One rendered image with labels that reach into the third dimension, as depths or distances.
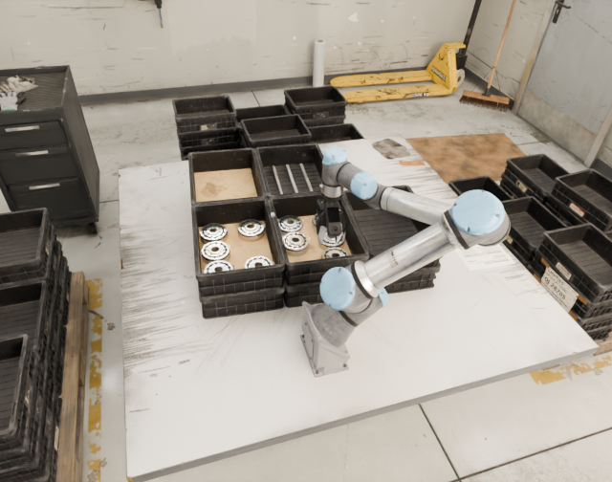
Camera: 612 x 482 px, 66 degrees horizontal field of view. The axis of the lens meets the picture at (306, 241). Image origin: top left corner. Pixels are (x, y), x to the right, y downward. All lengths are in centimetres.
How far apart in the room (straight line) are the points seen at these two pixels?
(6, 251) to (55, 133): 73
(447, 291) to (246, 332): 80
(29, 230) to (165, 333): 119
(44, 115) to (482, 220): 232
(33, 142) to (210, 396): 191
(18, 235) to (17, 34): 258
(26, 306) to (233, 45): 331
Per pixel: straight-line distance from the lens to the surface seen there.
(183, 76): 501
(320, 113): 350
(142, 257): 204
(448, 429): 242
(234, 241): 185
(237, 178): 220
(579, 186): 329
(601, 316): 264
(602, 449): 267
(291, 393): 157
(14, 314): 247
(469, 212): 125
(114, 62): 495
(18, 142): 303
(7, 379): 210
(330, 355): 153
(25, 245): 263
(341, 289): 132
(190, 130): 335
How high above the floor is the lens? 204
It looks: 41 degrees down
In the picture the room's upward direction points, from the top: 3 degrees clockwise
